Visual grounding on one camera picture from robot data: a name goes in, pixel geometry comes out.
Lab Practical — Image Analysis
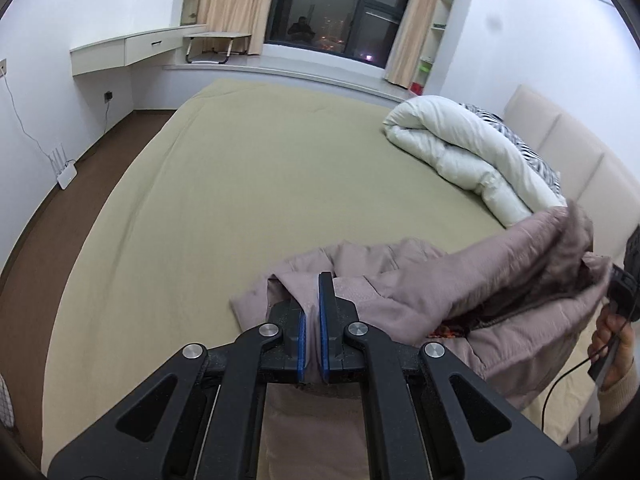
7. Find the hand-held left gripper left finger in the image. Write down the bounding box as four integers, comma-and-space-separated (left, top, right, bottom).
47, 301, 307, 480

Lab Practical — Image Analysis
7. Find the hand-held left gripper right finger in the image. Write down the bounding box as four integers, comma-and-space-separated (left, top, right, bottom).
318, 271, 581, 480

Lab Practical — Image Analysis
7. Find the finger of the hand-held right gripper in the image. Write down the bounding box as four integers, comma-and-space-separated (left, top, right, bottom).
606, 264, 640, 322

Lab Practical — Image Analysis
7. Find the mauve hooded padded coat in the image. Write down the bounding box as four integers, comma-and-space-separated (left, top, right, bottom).
230, 200, 618, 480

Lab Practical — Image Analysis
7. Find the person's right forearm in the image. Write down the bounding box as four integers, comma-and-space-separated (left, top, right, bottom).
597, 372, 640, 426

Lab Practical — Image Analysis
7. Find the person's right hand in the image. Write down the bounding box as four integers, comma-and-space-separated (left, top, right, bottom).
587, 302, 640, 391

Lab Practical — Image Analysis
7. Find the beige padded headboard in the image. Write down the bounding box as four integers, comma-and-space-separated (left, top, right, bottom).
502, 84, 640, 241

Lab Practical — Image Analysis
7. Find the zebra striped pillow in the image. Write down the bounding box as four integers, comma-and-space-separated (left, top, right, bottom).
457, 103, 562, 196

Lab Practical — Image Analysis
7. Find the bed with olive sheet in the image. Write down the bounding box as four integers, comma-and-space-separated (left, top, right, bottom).
42, 78, 601, 480

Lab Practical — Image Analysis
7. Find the white folded duvet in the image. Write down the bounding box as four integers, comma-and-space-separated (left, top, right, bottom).
382, 95, 568, 228

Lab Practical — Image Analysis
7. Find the white router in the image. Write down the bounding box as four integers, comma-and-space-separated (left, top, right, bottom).
48, 143, 78, 190

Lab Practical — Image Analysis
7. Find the checked cloth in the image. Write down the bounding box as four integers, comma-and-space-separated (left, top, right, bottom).
0, 374, 13, 428

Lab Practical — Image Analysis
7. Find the beige curtain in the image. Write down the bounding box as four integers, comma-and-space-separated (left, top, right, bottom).
197, 0, 281, 56
382, 0, 446, 88

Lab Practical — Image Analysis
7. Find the folding lap table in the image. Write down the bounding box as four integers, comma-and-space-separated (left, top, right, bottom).
182, 31, 252, 66

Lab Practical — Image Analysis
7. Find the white floating desk with drawer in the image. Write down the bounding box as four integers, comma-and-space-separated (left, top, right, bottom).
70, 24, 207, 77

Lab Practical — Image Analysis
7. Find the dark window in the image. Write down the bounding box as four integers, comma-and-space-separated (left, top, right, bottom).
263, 0, 421, 68

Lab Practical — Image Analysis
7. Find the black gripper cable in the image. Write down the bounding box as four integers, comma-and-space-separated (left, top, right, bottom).
541, 317, 628, 423

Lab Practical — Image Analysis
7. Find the thin grey cable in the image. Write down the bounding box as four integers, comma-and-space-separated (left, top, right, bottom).
2, 75, 53, 161

